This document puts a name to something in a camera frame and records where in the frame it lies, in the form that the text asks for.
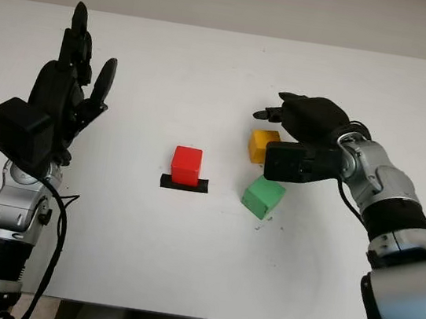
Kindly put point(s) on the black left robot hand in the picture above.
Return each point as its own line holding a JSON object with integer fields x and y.
{"x": 56, "y": 86}

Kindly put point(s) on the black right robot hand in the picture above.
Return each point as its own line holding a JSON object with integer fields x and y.
{"x": 314, "y": 118}

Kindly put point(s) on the yellow wooden cube block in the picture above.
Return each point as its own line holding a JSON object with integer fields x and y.
{"x": 259, "y": 144}

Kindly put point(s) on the green wooden cube block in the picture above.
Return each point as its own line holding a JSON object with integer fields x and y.
{"x": 261, "y": 196}

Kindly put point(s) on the red wooden cube block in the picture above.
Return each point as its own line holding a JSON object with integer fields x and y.
{"x": 185, "y": 163}

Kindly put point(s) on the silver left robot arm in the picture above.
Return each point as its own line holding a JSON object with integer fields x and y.
{"x": 9, "y": 226}

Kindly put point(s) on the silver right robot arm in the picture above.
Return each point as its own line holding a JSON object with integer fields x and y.
{"x": 399, "y": 217}

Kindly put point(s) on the black tape strip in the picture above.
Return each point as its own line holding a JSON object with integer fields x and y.
{"x": 165, "y": 181}

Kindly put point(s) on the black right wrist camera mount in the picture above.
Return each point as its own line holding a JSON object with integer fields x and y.
{"x": 288, "y": 162}

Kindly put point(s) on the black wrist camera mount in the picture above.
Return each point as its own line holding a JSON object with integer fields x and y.
{"x": 288, "y": 162}
{"x": 18, "y": 132}

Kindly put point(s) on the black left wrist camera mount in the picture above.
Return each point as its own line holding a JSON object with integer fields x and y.
{"x": 18, "y": 132}

